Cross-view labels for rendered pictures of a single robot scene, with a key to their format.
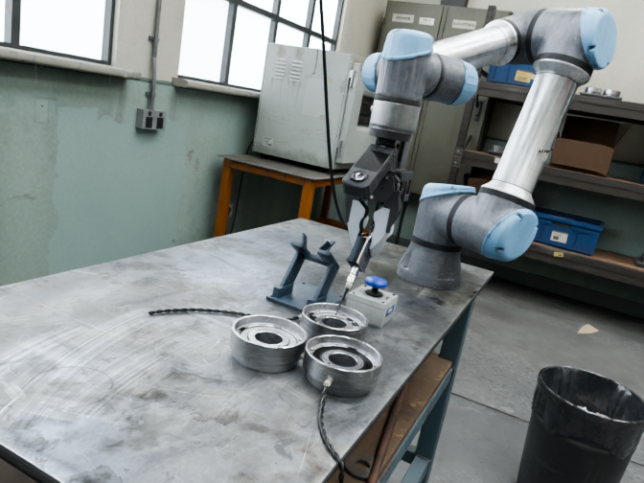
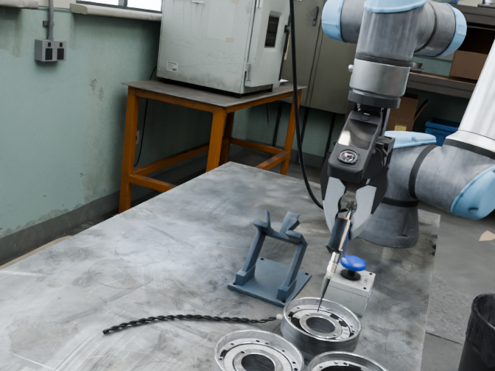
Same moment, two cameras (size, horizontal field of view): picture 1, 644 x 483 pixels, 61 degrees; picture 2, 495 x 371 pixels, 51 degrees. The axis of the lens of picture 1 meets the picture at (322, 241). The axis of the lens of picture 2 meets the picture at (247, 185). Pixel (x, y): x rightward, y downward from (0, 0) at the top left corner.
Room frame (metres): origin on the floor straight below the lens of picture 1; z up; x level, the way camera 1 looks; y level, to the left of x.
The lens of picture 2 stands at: (0.20, 0.13, 1.21)
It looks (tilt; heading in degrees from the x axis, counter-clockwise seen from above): 18 degrees down; 355
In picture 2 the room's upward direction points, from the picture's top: 9 degrees clockwise
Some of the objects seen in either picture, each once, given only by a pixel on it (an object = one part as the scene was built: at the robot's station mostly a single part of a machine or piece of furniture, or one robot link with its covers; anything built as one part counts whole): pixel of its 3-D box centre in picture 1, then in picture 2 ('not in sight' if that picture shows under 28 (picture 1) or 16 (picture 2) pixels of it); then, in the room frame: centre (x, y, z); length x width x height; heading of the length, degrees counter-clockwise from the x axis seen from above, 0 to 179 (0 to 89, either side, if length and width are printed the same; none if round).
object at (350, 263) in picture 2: (374, 291); (350, 272); (0.92, -0.11, 0.85); 0.04 x 0.04 x 0.05
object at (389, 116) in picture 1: (392, 117); (376, 79); (0.91, -0.08, 1.15); 0.08 x 0.08 x 0.05
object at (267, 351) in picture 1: (267, 343); (256, 370); (0.70, 0.05, 0.82); 0.10 x 0.10 x 0.04
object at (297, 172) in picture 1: (315, 220); (222, 143); (3.57, 0.07, 0.39); 1.50 x 0.62 x 0.78; 156
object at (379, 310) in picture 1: (373, 304); (348, 285); (0.93, -0.11, 0.82); 0.08 x 0.07 x 0.05; 156
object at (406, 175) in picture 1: (385, 167); (367, 135); (0.92, -0.08, 1.07); 0.09 x 0.08 x 0.12; 153
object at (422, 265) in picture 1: (432, 259); (387, 212); (1.24, -0.26, 0.85); 0.15 x 0.15 x 0.10
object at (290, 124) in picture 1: (328, 112); (232, 33); (3.37, 0.10, 1.10); 0.62 x 0.61 x 0.65; 156
